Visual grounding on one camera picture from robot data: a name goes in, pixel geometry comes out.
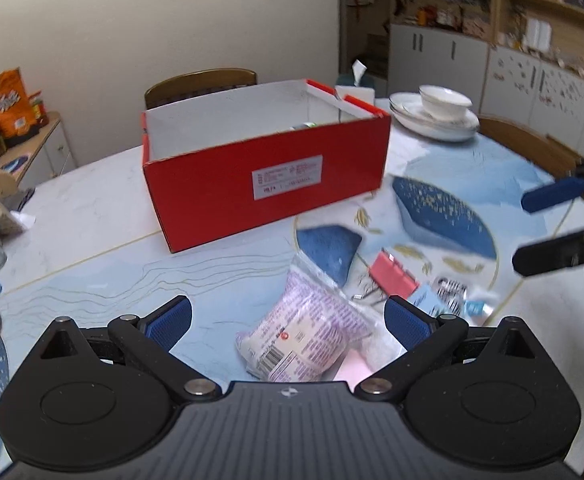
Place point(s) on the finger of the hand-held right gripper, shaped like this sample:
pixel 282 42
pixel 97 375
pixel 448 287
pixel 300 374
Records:
pixel 552 256
pixel 552 194

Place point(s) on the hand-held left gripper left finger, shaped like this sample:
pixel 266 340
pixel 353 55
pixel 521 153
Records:
pixel 172 321

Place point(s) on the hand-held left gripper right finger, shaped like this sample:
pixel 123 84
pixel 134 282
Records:
pixel 404 322

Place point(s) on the red cardboard box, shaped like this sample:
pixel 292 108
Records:
pixel 211 195

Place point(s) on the marble patterned desktop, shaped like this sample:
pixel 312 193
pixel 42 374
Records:
pixel 96 210

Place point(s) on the white blue sachet packet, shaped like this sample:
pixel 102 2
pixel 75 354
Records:
pixel 426 302

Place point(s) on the red small packet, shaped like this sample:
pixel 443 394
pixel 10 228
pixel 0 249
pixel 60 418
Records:
pixel 394 272

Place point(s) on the light wooden chair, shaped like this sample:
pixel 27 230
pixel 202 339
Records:
pixel 527 145

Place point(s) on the silver blister pack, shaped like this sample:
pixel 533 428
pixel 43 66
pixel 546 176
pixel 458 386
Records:
pixel 449 287

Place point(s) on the pink sticky note pad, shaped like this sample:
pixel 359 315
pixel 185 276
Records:
pixel 349 367

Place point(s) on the white plate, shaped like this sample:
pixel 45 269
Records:
pixel 447 134

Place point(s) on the white bowl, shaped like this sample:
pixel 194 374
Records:
pixel 444 100

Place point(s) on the stack of white plates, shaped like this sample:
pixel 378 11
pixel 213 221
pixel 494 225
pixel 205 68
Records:
pixel 407 107

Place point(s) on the low white side cabinet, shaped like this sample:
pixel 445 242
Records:
pixel 46 152

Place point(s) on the small white item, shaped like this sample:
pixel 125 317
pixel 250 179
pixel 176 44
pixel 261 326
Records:
pixel 304 126

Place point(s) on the white tissue box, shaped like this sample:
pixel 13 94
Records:
pixel 354 92

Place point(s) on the dark wooden chair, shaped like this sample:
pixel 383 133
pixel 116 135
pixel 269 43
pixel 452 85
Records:
pixel 196 82

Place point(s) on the red labelled jar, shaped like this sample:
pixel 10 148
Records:
pixel 39 110

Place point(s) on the orange snack bag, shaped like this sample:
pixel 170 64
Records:
pixel 9 105

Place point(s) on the white wooden wall cabinet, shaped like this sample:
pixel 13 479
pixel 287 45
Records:
pixel 442 50

